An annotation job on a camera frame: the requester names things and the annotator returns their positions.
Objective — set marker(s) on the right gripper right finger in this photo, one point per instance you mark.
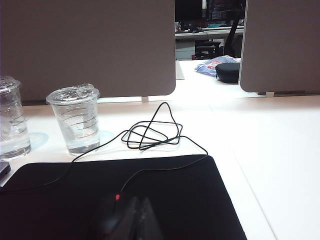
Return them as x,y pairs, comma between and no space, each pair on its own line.
149,222

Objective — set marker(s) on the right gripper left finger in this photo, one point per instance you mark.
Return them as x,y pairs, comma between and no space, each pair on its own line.
132,222

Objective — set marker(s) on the clear lidded plastic cup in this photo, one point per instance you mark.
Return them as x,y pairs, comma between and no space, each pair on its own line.
77,122

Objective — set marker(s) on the silver Dell laptop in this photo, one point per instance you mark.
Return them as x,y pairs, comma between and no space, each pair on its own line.
3,171

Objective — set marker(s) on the clear cup with mermaid logo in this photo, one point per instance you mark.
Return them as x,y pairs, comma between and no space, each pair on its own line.
12,125

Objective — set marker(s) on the black computer mouse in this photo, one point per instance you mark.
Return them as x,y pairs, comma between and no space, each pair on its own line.
110,220

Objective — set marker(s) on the black mouse pad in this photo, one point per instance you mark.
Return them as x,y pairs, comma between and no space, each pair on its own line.
187,200

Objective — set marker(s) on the blue plastic bag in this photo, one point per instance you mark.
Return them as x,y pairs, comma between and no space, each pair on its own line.
206,67

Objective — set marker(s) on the black round zip case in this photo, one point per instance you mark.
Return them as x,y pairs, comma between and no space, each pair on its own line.
228,73

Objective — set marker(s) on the wide grey divider panel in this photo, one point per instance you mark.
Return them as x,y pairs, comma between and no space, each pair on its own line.
87,45

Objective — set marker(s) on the black office chair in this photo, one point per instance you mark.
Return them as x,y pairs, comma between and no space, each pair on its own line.
207,48

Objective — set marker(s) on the white background desk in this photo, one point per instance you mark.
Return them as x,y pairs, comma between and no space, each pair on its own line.
200,33

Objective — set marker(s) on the narrow grey divider panel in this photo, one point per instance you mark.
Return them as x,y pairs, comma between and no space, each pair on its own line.
282,45

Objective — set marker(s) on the white panel foot bracket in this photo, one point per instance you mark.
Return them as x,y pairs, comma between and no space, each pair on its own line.
270,95
145,99

